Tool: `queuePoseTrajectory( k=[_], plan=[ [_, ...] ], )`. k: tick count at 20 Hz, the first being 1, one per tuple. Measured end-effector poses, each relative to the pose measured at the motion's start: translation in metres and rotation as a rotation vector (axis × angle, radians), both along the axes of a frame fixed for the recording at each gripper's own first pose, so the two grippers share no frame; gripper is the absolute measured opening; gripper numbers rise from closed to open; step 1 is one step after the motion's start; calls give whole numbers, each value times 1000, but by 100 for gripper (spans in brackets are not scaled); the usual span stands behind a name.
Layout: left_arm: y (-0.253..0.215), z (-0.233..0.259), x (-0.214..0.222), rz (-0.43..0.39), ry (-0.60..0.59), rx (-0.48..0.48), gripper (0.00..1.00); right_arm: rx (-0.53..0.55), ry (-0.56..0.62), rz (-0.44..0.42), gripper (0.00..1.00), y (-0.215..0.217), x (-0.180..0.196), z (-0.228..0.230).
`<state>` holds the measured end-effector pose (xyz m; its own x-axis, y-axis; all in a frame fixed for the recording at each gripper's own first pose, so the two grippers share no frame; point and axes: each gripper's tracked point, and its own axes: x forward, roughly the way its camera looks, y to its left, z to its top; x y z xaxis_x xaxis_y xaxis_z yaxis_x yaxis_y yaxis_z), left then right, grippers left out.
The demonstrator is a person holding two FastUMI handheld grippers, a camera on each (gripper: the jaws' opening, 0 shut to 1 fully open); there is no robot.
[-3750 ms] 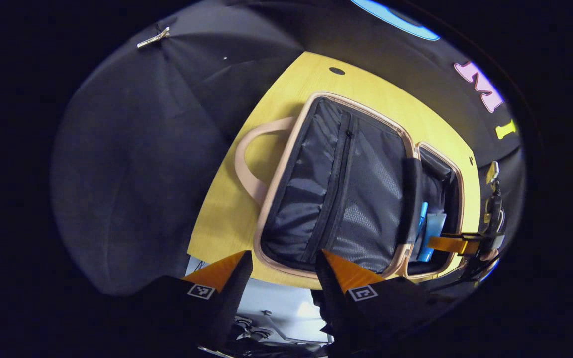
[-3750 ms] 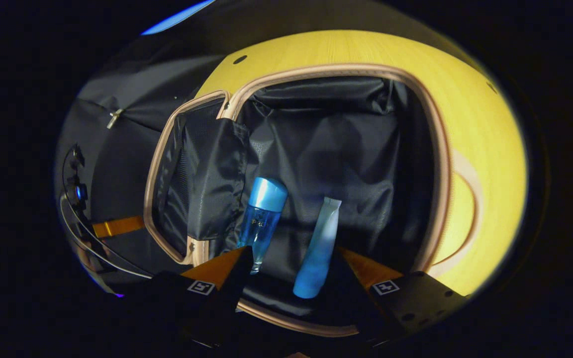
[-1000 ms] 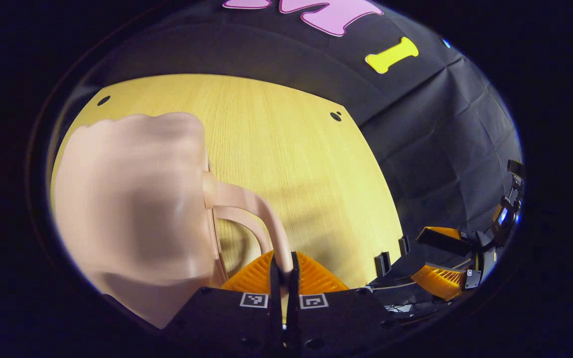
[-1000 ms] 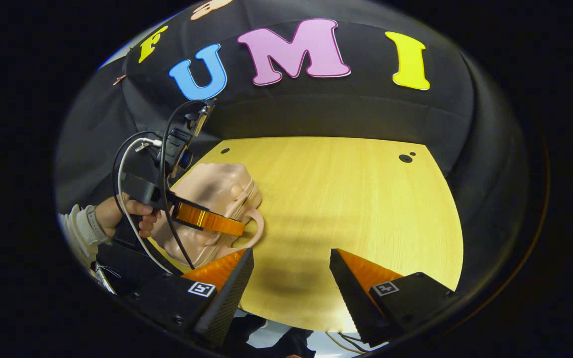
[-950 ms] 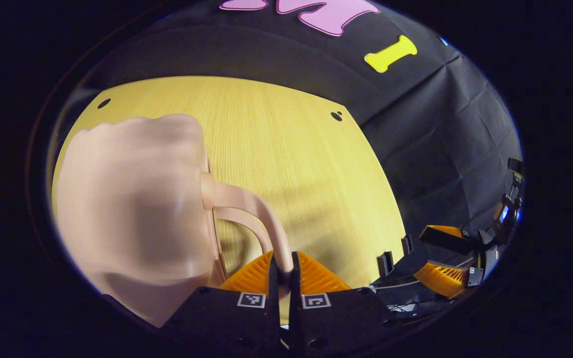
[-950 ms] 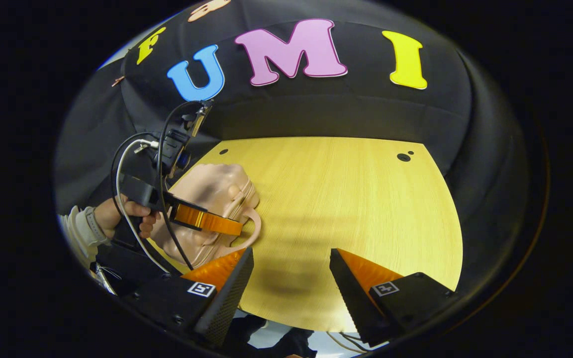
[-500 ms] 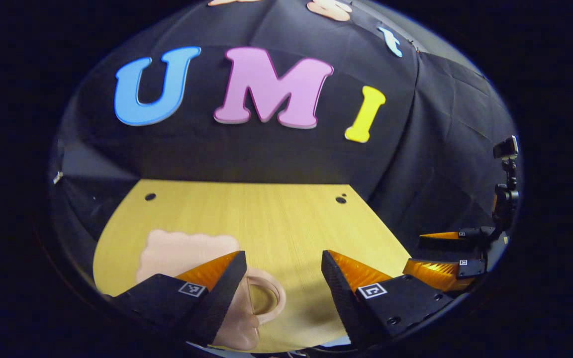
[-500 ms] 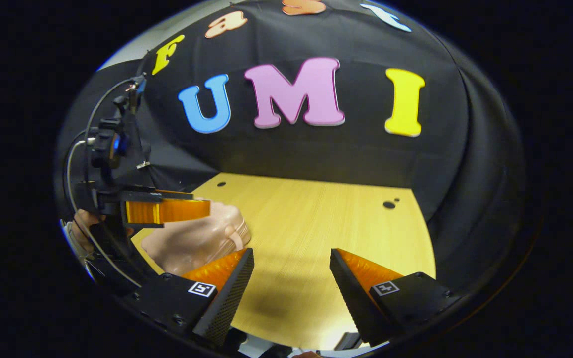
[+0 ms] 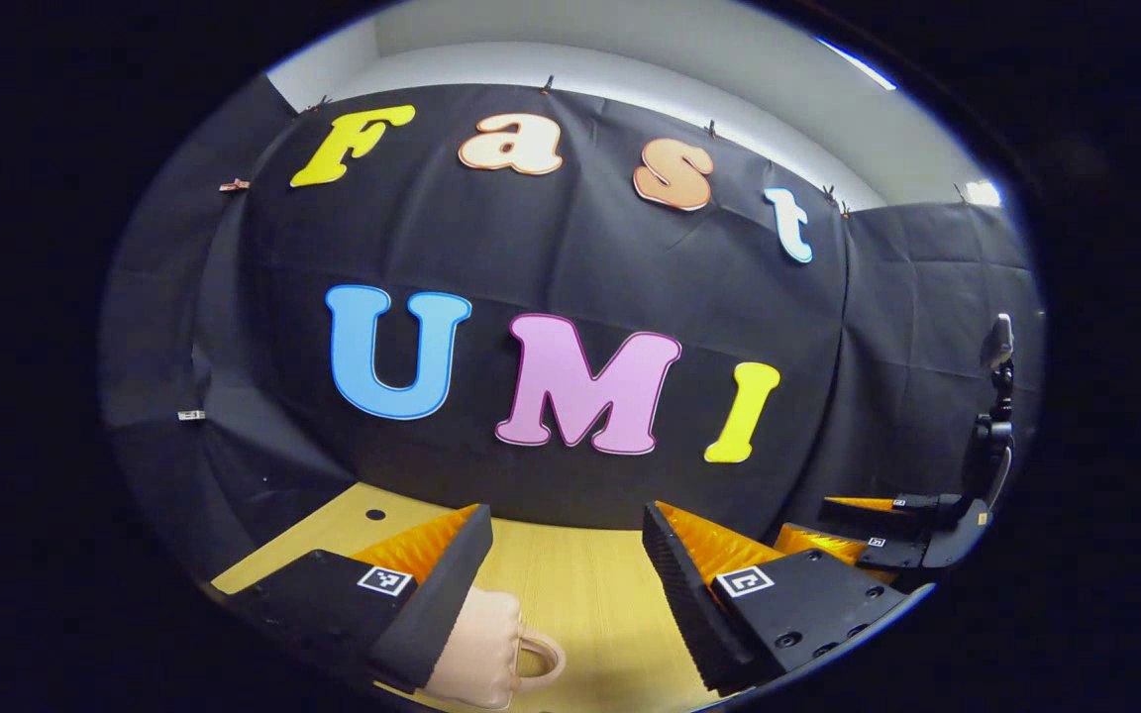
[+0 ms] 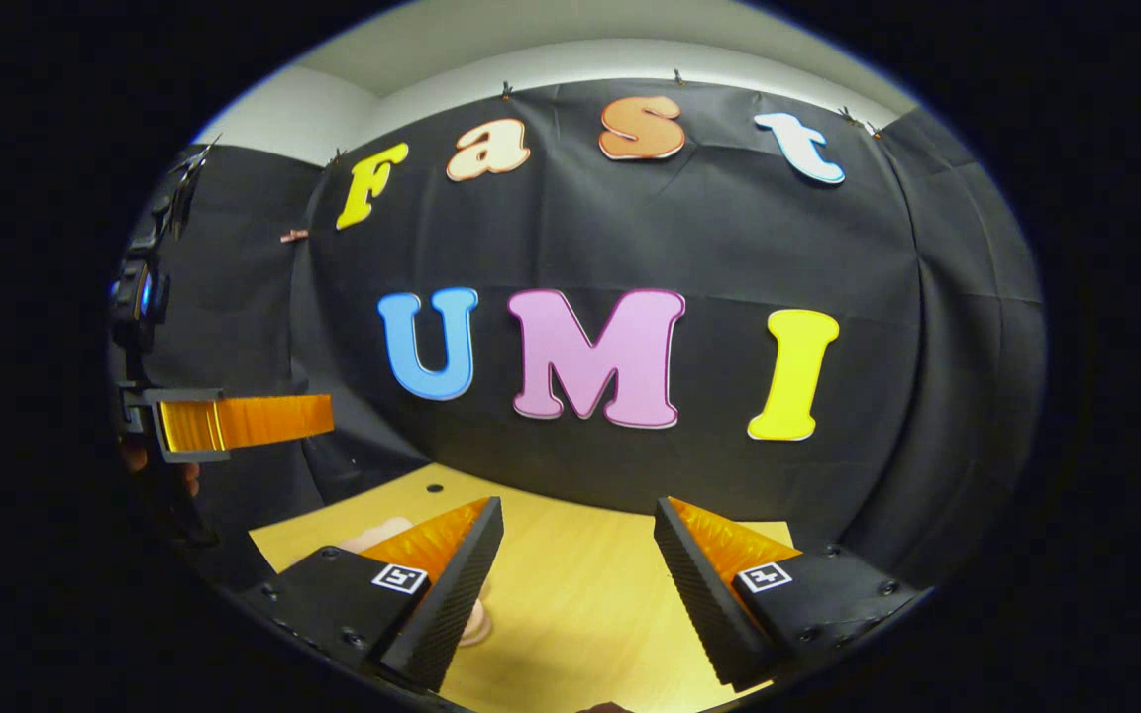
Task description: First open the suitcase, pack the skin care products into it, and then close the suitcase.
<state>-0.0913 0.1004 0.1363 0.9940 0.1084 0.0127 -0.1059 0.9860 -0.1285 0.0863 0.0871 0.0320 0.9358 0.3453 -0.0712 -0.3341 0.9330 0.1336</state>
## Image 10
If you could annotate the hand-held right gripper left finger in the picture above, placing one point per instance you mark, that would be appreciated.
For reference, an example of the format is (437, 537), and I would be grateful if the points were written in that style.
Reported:
(447, 604)

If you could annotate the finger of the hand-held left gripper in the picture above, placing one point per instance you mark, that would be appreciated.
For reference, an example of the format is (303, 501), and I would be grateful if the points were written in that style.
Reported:
(254, 421)

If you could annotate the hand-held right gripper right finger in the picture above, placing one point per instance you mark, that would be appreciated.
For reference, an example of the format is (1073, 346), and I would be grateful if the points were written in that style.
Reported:
(699, 594)

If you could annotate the pink suitcase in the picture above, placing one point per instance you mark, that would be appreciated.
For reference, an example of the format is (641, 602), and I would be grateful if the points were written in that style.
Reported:
(377, 535)

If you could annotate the copper cloth clip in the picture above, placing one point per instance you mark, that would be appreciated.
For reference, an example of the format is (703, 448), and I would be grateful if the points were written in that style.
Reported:
(293, 236)

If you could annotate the black backdrop cloth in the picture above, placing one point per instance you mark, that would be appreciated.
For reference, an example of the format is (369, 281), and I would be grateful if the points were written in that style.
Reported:
(729, 257)

